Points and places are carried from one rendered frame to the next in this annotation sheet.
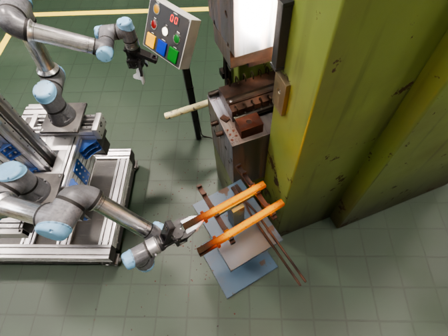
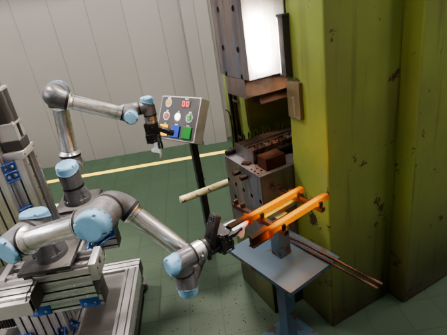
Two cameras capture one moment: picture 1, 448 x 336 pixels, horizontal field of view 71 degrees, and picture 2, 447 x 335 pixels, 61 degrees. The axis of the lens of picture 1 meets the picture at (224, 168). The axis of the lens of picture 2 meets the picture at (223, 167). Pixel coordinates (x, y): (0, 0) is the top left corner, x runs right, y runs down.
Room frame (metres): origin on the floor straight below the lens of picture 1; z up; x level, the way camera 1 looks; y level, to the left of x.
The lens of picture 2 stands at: (-0.73, 0.34, 1.77)
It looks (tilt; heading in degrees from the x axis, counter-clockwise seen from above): 25 degrees down; 352
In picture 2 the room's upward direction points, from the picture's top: 9 degrees counter-clockwise
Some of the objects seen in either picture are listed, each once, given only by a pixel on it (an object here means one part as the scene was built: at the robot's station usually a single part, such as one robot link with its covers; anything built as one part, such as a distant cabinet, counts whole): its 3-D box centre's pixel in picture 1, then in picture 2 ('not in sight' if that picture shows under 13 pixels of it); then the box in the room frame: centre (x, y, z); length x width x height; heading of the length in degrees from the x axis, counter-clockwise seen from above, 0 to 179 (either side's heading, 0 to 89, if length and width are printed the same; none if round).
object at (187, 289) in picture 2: (145, 258); (187, 278); (0.41, 0.38, 0.82); 0.11 x 0.08 x 0.11; 156
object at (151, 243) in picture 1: (154, 247); (199, 250); (0.42, 0.32, 0.92); 0.08 x 0.05 x 0.08; 25
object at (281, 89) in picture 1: (281, 94); (295, 100); (0.88, -0.25, 1.27); 0.09 x 0.02 x 0.17; 17
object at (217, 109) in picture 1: (264, 129); (286, 184); (1.16, -0.26, 0.69); 0.56 x 0.38 x 0.45; 107
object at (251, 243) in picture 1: (236, 222); (281, 254); (0.59, -0.04, 0.67); 0.40 x 0.30 x 0.02; 26
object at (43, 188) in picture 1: (30, 187); (47, 244); (0.79, 0.96, 0.87); 0.15 x 0.15 x 0.10
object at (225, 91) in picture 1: (261, 91); (275, 140); (1.21, -0.24, 0.96); 0.42 x 0.20 x 0.09; 107
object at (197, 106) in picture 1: (196, 106); (211, 188); (1.45, 0.15, 0.62); 0.44 x 0.05 x 0.05; 107
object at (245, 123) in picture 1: (249, 125); (271, 159); (0.99, -0.15, 0.95); 0.12 x 0.09 x 0.07; 107
